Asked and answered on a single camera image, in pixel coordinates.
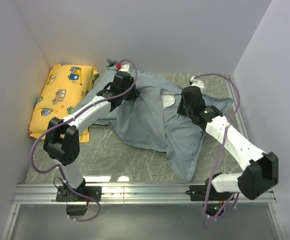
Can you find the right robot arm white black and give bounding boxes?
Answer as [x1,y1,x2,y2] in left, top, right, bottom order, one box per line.
[177,86,279,200]

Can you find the purple cable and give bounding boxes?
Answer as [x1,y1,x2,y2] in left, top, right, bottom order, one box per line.
[194,72,241,230]
[29,58,138,223]

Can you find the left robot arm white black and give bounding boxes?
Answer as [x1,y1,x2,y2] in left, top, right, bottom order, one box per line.
[43,69,138,201]

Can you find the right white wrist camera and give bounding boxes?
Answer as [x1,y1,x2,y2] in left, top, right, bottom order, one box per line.
[189,76,205,91]

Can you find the white pillow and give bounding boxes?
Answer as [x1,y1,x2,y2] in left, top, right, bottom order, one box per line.
[161,94,181,109]

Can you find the black controller box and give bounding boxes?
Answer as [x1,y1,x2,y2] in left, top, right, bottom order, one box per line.
[65,204,88,217]
[205,203,224,218]

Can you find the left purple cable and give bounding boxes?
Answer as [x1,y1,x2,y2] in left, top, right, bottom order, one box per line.
[29,58,138,223]

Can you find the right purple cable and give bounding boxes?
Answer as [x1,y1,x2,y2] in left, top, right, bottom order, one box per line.
[194,72,241,230]

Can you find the yellow cartoon car pillow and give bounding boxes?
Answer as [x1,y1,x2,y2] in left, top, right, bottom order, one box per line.
[29,64,99,139]

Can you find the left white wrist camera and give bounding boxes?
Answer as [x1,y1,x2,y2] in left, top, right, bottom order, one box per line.
[115,63,132,75]

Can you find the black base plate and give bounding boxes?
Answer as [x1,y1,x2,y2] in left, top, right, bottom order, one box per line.
[55,186,102,203]
[185,184,232,202]

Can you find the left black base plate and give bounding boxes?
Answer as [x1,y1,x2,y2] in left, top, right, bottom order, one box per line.
[55,186,102,203]

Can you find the blue-grey pillowcase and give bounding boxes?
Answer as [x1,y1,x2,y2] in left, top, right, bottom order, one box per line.
[78,58,235,183]

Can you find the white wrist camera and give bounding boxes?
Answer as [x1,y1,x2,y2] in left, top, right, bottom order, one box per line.
[189,76,205,91]
[115,63,132,75]

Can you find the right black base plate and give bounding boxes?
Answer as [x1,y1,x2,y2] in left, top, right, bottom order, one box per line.
[185,184,232,202]

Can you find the right black controller box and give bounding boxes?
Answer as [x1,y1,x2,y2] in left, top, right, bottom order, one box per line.
[205,203,224,218]

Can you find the left black controller box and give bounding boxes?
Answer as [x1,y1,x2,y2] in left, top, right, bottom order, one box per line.
[65,204,88,217]

